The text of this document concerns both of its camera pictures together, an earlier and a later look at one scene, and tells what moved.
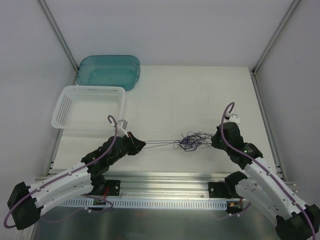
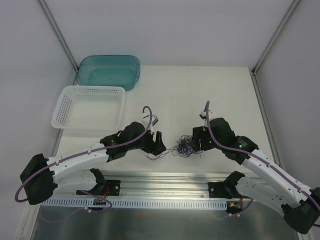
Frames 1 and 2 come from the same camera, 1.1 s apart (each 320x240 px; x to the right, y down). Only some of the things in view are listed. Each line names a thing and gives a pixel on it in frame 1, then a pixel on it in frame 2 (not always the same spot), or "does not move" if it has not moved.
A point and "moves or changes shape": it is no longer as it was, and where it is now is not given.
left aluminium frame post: x=59 y=35 does not move
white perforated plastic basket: x=89 y=107 does not move
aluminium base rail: x=155 y=186 does not move
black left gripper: x=132 y=144 → x=152 y=144
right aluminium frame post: x=289 y=12 does not move
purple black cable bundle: x=191 y=141 moves or changes shape
